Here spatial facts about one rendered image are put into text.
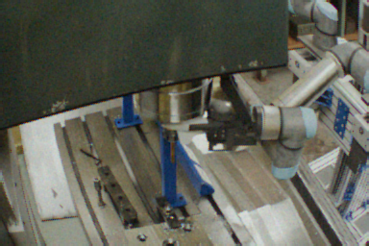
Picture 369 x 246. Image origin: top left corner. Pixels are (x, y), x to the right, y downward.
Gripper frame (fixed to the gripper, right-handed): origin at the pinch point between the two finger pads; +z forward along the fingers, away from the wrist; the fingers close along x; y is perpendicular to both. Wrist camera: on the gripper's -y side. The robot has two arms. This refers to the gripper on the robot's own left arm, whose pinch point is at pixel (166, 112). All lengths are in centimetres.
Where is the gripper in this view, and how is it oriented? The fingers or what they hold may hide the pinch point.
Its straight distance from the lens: 112.1
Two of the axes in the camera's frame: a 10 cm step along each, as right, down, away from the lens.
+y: -0.6, 7.9, 6.0
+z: -10.0, -0.1, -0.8
